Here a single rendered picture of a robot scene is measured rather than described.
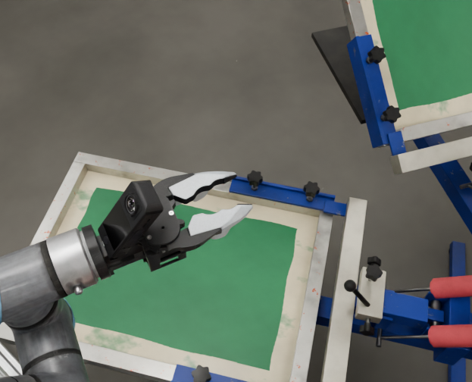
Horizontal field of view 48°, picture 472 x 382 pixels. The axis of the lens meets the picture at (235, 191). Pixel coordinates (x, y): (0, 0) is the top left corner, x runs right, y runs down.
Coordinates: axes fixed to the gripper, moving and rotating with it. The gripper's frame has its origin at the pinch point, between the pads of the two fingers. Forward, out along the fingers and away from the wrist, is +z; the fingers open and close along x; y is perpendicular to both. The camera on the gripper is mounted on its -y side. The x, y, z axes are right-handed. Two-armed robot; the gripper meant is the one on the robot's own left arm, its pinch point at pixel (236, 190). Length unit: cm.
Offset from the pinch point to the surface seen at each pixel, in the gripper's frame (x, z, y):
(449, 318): 24, 49, 60
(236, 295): -4, 7, 73
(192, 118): -135, 47, 188
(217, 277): -11, 5, 74
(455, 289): 19, 52, 56
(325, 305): 7, 28, 75
